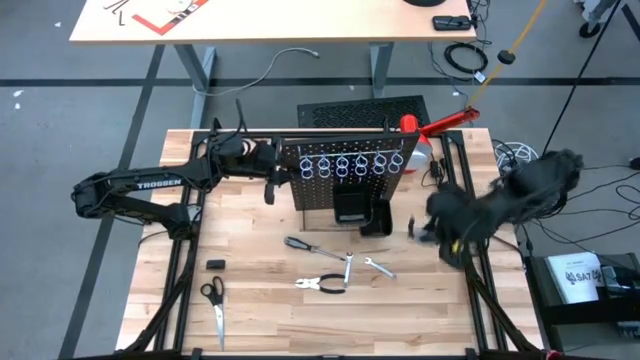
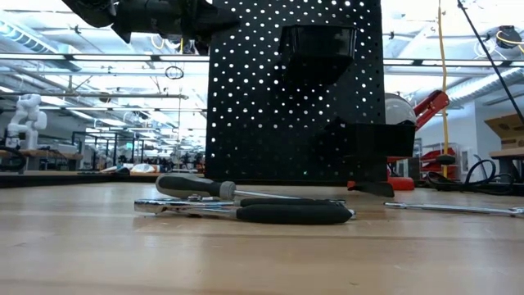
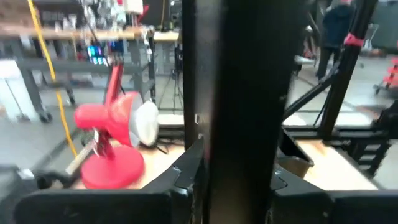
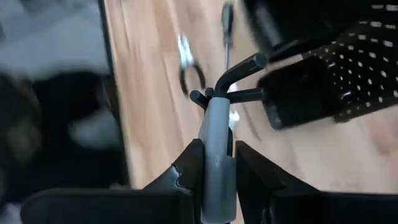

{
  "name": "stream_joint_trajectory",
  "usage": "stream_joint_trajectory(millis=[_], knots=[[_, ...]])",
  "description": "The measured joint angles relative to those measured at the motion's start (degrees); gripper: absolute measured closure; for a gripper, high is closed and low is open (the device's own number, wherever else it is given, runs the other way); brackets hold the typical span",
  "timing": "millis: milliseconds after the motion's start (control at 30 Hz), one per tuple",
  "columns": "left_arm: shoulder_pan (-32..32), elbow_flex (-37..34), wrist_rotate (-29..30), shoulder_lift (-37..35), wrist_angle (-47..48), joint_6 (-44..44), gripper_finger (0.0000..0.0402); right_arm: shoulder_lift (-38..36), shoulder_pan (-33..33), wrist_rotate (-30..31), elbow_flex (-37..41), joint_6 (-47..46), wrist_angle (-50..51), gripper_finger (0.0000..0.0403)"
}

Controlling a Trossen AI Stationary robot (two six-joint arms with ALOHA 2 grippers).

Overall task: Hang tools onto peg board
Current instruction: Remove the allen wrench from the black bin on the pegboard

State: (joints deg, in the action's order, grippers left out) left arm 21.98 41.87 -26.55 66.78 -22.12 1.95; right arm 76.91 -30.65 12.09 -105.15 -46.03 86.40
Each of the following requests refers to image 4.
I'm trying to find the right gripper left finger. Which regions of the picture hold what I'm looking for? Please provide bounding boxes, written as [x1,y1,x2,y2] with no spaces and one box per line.
[20,138,206,224]

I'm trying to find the black perforated pegboard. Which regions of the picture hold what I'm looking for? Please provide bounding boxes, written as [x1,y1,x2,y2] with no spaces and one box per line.
[301,0,398,123]

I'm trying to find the black shallow pegboard bin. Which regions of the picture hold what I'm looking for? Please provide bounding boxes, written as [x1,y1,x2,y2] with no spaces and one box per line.
[257,55,340,131]

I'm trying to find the grey black handled screwdriver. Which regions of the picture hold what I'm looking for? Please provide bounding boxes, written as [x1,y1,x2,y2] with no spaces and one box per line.
[221,1,235,71]

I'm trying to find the hex key set grey holder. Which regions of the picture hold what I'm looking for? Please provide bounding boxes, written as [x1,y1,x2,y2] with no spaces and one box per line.
[188,52,269,224]

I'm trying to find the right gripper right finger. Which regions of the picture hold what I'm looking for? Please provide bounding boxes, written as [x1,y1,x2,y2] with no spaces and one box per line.
[234,140,398,224]

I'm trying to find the black handled scissors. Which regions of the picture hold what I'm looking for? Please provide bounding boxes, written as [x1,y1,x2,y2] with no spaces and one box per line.
[177,33,207,96]

